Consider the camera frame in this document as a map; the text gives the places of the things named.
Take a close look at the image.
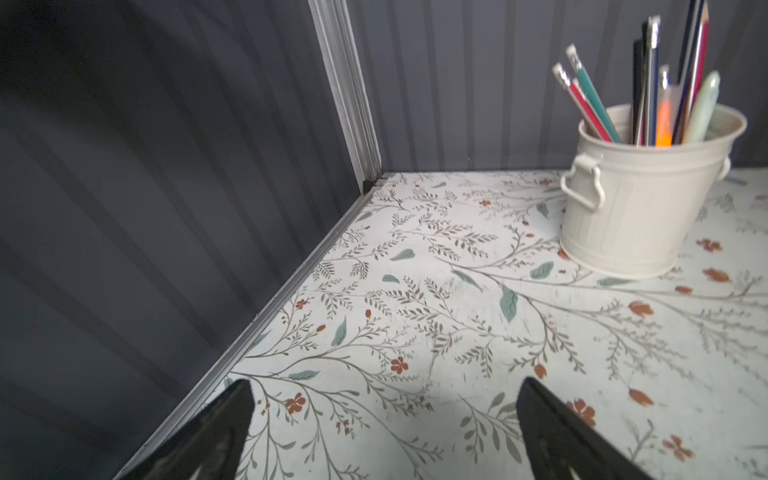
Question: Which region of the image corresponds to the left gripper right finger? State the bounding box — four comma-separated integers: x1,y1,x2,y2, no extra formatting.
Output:
516,377,649,480

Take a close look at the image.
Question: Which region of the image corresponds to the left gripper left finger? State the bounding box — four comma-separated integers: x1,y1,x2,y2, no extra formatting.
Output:
124,380,255,480

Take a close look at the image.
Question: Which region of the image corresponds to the floral table mat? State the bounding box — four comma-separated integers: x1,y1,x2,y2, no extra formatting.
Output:
226,170,767,479

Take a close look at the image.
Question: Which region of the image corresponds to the white pen cup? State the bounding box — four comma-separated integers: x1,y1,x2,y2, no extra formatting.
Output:
560,105,747,279

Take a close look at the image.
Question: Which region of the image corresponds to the pens bundle in cup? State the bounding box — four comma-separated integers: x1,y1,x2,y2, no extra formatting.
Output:
552,1,721,148

